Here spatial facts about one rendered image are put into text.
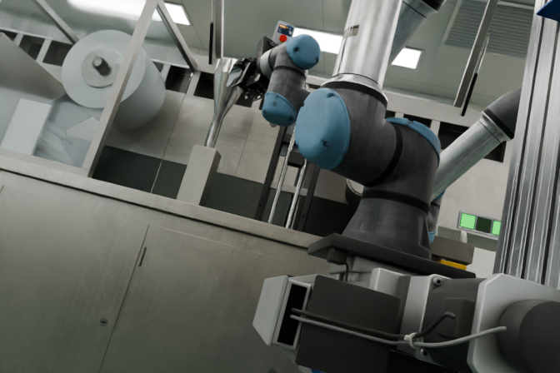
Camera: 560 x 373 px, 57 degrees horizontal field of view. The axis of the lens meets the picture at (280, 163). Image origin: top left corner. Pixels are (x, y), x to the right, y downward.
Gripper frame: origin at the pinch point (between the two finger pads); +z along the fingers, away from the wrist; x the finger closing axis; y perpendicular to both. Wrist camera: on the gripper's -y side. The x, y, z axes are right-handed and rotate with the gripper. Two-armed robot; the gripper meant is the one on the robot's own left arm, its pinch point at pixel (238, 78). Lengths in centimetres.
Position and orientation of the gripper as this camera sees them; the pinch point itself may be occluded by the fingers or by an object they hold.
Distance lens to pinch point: 141.0
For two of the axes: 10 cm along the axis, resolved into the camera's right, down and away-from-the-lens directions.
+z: -5.1, 0.9, 8.5
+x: 7.8, 4.8, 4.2
